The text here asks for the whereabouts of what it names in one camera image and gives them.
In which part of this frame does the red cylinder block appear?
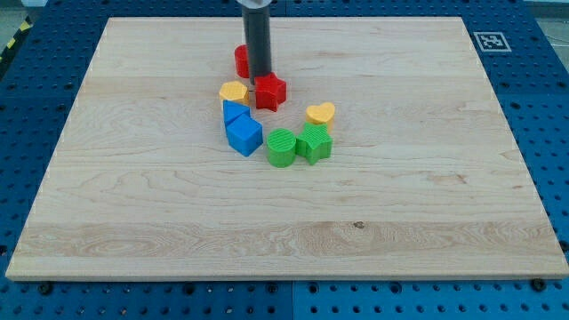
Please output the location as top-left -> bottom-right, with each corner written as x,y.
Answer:
234,44 -> 250,78

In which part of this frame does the yellow hexagon block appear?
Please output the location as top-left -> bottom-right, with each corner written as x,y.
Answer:
219,81 -> 250,106

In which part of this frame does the green cylinder block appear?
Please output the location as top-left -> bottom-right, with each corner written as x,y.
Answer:
267,128 -> 296,168

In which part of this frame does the green star block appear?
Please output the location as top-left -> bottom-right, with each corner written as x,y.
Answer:
295,122 -> 333,165

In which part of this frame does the blue cube block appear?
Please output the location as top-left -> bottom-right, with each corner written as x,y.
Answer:
226,115 -> 263,156

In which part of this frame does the yellow heart block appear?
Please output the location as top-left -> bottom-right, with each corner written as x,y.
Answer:
305,102 -> 335,132

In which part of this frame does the red star block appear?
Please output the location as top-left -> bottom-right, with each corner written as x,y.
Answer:
254,72 -> 286,112

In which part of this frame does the blue triangle block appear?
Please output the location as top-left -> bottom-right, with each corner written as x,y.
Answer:
222,100 -> 251,128

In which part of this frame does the wooden board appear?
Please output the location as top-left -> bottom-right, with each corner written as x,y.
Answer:
6,17 -> 568,282

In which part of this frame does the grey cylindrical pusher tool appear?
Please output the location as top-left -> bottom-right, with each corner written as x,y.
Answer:
237,0 -> 272,84

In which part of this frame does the white fiducial marker tag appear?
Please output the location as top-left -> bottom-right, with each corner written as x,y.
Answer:
473,31 -> 511,52

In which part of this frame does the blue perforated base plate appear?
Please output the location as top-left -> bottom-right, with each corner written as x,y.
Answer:
1,0 -> 568,319

